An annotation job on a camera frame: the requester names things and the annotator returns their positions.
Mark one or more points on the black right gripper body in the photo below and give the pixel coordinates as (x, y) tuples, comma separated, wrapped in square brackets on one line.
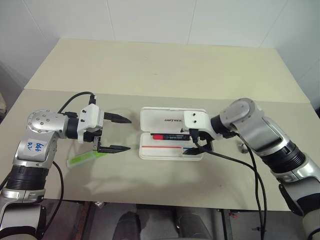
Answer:
[(205, 141)]

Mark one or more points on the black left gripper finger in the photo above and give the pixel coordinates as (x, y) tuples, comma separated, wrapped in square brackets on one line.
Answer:
[(115, 149), (117, 118)]

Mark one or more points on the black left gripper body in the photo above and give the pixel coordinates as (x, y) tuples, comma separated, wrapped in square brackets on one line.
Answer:
[(96, 132)]

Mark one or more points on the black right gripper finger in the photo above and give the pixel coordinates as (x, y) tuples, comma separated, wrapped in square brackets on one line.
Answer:
[(196, 151)]

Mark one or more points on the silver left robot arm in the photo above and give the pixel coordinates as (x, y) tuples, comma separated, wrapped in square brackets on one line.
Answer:
[(40, 122)]

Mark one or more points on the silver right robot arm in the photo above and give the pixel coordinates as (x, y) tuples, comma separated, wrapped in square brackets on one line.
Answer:
[(270, 135)]

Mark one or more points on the red capped black marker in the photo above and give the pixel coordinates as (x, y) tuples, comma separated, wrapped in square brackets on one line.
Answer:
[(172, 137)]

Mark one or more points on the green translucent highlighter marker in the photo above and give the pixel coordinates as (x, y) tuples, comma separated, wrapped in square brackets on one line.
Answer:
[(83, 158)]

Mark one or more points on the white plastic pencil case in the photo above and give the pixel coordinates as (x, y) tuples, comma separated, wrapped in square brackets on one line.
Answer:
[(160, 118)]

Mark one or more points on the small grey object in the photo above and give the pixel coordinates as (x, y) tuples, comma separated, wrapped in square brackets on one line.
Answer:
[(242, 147)]

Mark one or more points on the white label with blue writing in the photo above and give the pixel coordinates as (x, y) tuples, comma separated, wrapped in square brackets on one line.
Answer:
[(36, 147)]

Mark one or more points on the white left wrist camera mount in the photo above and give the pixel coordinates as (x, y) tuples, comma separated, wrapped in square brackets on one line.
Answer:
[(90, 117)]

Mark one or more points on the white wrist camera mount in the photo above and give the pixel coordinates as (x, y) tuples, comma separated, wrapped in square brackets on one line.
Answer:
[(90, 117), (196, 120)]

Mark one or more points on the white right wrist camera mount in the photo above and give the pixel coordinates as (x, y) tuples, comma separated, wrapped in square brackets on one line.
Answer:
[(196, 120)]

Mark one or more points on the red brown metal frame bar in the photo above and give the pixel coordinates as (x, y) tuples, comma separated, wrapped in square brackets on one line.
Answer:
[(82, 221)]

